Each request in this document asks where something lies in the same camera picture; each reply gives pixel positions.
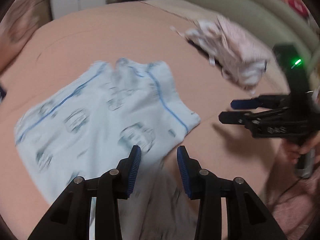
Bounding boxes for dark navy garment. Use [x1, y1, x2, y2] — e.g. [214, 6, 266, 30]
[0, 80, 7, 102]

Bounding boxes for bed with pink sheet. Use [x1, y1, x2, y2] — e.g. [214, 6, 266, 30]
[0, 0, 298, 233]

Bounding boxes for rolled pink blanket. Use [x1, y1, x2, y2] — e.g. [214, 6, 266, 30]
[0, 0, 52, 70]

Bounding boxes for person's right forearm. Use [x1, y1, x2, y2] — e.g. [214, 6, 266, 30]
[267, 155, 320, 234]

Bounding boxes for grey-green padded headboard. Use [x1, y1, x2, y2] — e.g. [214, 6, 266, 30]
[165, 0, 320, 90]

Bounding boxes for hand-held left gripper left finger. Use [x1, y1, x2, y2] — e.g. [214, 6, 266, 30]
[27, 144, 142, 240]

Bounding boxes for light blue printed pants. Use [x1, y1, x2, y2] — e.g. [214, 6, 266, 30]
[14, 58, 202, 240]

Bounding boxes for beige bed mat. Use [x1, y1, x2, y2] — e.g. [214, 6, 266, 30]
[144, 0, 218, 22]

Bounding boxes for person's right hand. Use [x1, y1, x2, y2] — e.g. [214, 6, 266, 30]
[282, 132, 320, 179]

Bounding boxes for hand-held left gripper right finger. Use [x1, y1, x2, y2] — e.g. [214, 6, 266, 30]
[176, 146, 288, 240]

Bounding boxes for stack of folded clothes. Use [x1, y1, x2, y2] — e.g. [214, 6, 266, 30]
[170, 15, 272, 96]

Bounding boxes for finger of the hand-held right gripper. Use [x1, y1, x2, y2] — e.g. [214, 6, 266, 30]
[218, 108, 290, 126]
[230, 95, 292, 110]

